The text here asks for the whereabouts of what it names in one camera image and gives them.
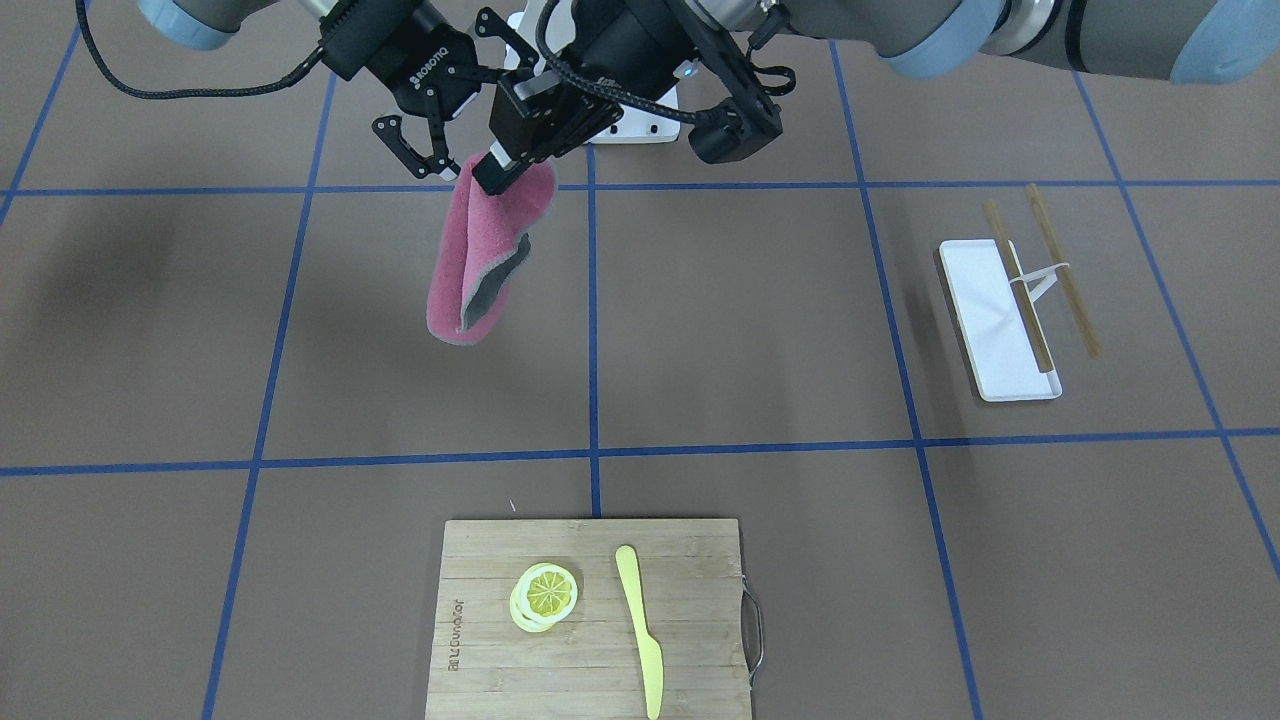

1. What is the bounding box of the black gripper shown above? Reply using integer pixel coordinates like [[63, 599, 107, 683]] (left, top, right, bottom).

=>
[[474, 1, 721, 196]]

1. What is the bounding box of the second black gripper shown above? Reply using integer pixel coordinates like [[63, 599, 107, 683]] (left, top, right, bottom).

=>
[[320, 1, 500, 182]]

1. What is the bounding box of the magenta wiping cloth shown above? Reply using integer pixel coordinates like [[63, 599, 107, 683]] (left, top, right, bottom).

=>
[[425, 154, 558, 346]]

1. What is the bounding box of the yellow lemon slice toy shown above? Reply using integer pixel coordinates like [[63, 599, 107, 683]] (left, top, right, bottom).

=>
[[508, 562, 579, 634]]

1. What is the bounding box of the bamboo cutting board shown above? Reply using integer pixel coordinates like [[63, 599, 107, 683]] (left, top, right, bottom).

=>
[[424, 519, 753, 719]]

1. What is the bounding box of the white rectangular tray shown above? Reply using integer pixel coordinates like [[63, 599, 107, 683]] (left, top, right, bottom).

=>
[[938, 238, 1062, 404]]

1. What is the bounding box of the yellow plastic knife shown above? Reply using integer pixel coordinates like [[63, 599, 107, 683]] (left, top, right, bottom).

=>
[[614, 544, 666, 719]]

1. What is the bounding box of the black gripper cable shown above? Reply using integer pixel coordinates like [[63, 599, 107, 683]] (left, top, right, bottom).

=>
[[535, 0, 721, 126]]

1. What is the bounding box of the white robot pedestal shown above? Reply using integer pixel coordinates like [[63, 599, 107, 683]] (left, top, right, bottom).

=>
[[507, 1, 681, 145]]

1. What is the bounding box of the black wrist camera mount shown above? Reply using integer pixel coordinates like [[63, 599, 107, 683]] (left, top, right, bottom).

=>
[[681, 15, 797, 164]]

